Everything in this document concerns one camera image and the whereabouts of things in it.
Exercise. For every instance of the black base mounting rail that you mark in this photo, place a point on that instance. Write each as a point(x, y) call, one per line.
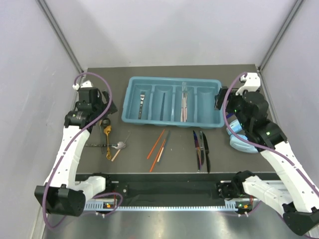
point(172, 189)

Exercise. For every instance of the gold spoon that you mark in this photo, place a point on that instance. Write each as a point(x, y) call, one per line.
point(107, 131)

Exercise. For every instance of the patterned fork in tray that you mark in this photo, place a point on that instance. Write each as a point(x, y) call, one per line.
point(142, 97)

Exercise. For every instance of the black spoon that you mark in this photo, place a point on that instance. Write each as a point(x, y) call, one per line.
point(103, 124)

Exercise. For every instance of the iridescent knife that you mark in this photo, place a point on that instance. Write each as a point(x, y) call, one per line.
point(197, 148)

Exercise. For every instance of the black knife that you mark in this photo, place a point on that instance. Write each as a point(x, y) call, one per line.
point(206, 148)

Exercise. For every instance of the dark chopstick in tray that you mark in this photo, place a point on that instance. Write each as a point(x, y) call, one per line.
point(162, 106)

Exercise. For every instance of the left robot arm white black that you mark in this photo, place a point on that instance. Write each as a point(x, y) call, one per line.
point(60, 193)

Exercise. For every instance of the orange chopstick long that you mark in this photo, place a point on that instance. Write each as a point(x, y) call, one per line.
point(155, 144)

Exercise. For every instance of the orange chopstick lower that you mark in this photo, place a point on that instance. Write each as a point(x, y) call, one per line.
point(157, 156)

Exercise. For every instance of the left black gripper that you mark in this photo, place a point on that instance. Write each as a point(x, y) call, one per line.
point(100, 101)

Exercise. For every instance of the silver spoon patterned handle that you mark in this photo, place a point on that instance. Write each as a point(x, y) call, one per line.
point(100, 145)

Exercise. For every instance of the blue plastic cutlery tray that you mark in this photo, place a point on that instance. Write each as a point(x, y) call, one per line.
point(200, 103)

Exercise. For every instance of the silver grey knife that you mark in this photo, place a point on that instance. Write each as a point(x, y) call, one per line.
point(201, 147)

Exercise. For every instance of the pink knife in tray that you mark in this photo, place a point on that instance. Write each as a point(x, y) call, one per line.
point(184, 98)

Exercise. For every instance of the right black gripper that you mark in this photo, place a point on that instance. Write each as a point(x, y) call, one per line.
point(219, 97)

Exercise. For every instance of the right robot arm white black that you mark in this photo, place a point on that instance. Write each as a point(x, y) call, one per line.
point(299, 207)

